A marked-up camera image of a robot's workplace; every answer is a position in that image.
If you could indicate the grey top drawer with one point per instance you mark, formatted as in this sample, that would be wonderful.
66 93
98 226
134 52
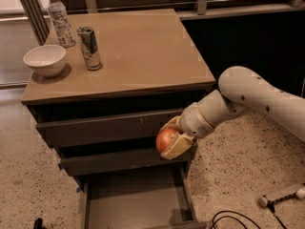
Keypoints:
83 131

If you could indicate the grey middle drawer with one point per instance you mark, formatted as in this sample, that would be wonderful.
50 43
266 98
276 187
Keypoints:
132 159

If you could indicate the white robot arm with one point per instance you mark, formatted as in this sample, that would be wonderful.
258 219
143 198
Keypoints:
239 90

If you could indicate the red apple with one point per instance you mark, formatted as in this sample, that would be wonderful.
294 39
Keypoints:
164 139

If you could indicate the grey open bottom drawer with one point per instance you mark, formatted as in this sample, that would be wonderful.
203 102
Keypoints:
147 198

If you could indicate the white ceramic bowl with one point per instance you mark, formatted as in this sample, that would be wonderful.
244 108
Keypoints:
47 60

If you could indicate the clear plastic water bottle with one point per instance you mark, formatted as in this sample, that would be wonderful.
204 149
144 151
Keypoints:
59 18

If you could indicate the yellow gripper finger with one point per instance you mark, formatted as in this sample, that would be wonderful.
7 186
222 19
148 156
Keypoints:
180 145
173 123

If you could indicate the silver drink can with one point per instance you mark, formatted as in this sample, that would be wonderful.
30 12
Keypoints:
89 48

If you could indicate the small black floor object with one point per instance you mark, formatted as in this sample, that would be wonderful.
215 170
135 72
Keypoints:
38 224

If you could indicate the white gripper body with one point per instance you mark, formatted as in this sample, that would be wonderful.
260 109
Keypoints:
194 119

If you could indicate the white power strip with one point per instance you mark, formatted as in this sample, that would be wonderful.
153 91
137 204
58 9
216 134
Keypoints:
294 191

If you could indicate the grey drawer cabinet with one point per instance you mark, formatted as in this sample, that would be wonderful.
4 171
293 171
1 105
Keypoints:
149 64

